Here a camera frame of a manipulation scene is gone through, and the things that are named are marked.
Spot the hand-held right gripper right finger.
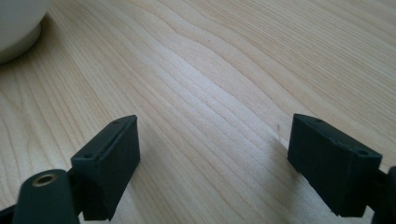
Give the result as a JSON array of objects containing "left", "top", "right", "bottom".
[{"left": 287, "top": 113, "right": 383, "bottom": 217}]

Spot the white bowl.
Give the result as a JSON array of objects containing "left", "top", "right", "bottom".
[{"left": 0, "top": 0, "right": 51, "bottom": 65}]

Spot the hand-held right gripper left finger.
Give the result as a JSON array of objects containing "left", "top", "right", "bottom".
[{"left": 70, "top": 114, "right": 141, "bottom": 222}]

